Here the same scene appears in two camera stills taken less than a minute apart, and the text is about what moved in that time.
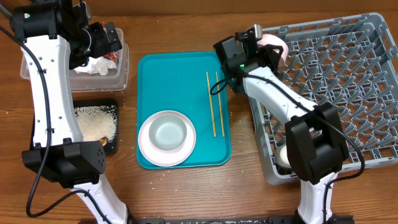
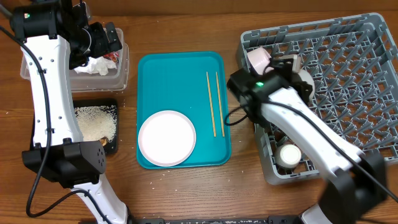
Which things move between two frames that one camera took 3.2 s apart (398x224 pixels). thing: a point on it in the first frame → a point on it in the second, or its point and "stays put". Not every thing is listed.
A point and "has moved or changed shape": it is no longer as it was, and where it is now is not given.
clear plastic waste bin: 117,79 stays put
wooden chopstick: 211,106 stays put
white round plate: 166,138 stays put
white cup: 281,155 stays put
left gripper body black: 95,43 stays put
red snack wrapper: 114,56 stays put
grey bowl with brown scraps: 167,132 → 307,78
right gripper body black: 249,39 → 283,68
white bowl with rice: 275,39 has moved or changed shape
